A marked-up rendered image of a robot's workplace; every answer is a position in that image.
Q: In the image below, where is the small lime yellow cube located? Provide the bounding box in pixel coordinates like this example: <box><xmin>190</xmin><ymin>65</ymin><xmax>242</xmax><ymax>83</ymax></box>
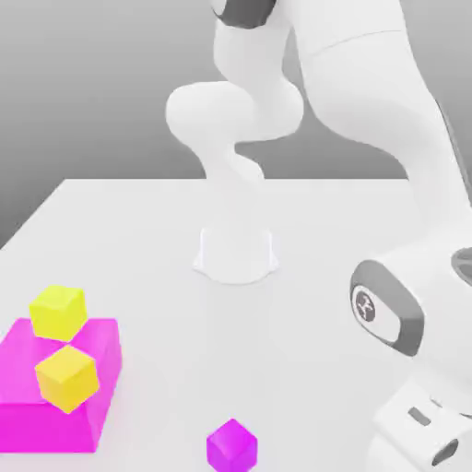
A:
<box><xmin>29</xmin><ymin>284</ymin><xmax>89</xmax><ymax>343</ymax></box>

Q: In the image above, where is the small purple cube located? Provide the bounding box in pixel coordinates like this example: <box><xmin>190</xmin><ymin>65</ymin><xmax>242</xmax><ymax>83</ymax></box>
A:
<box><xmin>206</xmin><ymin>418</ymin><xmax>259</xmax><ymax>472</ymax></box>

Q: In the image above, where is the small golden yellow cube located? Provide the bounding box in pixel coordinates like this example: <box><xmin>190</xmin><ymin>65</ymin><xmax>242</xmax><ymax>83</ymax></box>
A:
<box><xmin>34</xmin><ymin>344</ymin><xmax>101</xmax><ymax>415</ymax></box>

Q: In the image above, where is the large magenta box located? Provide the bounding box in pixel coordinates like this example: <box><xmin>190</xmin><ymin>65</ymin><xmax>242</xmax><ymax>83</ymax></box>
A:
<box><xmin>0</xmin><ymin>317</ymin><xmax>124</xmax><ymax>454</ymax></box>

